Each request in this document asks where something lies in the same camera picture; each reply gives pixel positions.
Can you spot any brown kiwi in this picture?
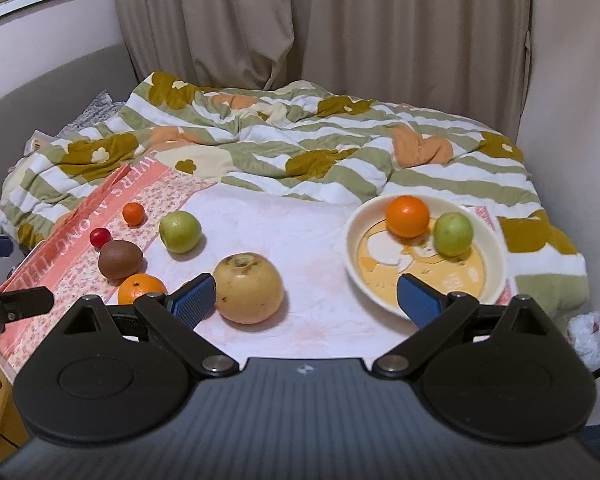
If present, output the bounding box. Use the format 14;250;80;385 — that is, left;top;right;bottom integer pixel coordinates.
98;240;144;281

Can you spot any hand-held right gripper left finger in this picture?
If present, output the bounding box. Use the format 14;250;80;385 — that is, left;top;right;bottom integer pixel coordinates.
62;274;240;379

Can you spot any white plastic bag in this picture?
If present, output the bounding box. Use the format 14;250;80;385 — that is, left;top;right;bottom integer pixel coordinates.
566;311;600;368

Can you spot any orange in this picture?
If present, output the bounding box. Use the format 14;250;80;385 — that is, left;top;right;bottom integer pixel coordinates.
385;195;431;239
117;273;168;306

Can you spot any yellow pear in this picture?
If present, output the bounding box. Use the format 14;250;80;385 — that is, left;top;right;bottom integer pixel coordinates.
213;253;285;325

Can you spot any white towel with pink border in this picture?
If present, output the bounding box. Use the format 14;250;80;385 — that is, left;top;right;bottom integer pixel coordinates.
0;162;518;376

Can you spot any green apple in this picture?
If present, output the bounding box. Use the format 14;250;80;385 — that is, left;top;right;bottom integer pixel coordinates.
158;210;202;254
432;211;475;258

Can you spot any grey patterned pillow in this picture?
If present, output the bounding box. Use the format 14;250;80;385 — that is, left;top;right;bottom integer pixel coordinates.
55;90;128;136

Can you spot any cream cartoon print bowl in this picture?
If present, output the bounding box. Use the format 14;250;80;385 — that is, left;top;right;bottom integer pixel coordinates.
343;194;507;320

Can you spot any grey bed headboard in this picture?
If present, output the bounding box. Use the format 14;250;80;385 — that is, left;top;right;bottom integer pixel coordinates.
0;42;136;201

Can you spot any beige curtain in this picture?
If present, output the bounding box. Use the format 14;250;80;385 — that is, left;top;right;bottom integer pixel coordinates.
107;0;536;146

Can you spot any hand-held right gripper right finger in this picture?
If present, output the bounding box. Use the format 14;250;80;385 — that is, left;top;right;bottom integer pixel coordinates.
372;273;551;376

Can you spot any small orange tangerine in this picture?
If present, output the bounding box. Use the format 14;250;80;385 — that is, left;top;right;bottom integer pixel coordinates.
122;202;146;227

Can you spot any green striped floral blanket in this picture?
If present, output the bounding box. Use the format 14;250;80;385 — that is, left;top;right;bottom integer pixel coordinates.
0;71;588;321

